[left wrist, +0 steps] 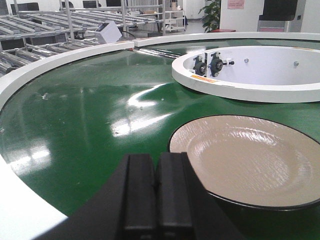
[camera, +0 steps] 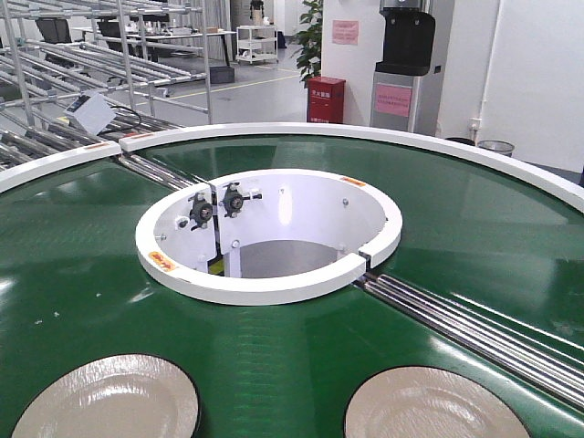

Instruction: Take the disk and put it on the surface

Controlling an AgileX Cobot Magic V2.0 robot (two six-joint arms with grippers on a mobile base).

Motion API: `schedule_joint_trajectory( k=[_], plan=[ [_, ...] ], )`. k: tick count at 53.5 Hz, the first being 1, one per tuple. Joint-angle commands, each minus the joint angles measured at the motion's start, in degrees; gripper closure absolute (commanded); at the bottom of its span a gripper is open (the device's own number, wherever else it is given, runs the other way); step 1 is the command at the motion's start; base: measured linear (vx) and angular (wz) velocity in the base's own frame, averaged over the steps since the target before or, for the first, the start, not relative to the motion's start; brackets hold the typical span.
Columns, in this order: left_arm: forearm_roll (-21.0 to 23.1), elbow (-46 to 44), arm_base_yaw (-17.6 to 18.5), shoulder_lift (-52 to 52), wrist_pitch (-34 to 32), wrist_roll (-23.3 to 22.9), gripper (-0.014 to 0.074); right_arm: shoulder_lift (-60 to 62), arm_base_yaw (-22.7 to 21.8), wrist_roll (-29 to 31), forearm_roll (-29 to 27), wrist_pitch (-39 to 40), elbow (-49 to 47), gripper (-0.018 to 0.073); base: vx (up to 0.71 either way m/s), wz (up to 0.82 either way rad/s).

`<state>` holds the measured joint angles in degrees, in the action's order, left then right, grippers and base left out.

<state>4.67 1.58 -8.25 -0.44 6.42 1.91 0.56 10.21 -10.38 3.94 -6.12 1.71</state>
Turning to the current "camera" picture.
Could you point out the cream plate black rim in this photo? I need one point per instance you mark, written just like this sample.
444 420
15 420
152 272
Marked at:
126 395
418 401

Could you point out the red fire extinguisher cabinet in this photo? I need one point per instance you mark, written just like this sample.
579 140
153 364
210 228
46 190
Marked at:
326 100

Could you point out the left steel conveyor rollers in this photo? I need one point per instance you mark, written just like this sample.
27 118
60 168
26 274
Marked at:
154 172

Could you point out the green potted plant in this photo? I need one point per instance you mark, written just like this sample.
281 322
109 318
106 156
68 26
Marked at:
309 37

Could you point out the black grey water dispenser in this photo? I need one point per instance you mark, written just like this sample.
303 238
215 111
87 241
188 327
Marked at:
406 57

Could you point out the white wheeled cart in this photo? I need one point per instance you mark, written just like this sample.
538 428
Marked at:
256 44

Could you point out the metal roller rack shelving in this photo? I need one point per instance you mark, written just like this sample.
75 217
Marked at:
57 51

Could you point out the grey control box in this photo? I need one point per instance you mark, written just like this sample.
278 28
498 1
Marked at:
90 112

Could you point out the green circular conveyor belt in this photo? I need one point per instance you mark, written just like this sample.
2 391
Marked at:
73 289

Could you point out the white outer conveyor rim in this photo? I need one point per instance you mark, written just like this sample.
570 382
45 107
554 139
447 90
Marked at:
566 191

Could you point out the right black bearing mount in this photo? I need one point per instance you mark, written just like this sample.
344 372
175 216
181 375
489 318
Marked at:
233 200

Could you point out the black bearing mount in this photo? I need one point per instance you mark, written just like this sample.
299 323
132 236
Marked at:
233 200
201 212

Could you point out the left black bearing mount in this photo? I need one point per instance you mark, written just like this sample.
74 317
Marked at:
201 212

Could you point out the pink wall notice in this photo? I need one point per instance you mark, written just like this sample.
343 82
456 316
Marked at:
345 32

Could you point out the wire mesh waste bin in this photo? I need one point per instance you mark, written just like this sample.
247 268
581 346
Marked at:
500 147

